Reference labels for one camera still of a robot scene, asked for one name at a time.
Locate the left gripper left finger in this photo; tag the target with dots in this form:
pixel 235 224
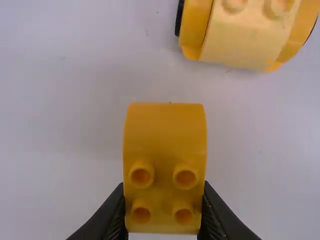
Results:
pixel 105 215

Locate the yellow toy car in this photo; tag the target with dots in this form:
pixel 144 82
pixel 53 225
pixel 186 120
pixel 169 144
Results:
pixel 240 37

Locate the yellow toy brick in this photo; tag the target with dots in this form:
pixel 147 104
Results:
pixel 165 140

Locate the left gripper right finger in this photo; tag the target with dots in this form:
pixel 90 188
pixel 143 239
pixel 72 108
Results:
pixel 220 217

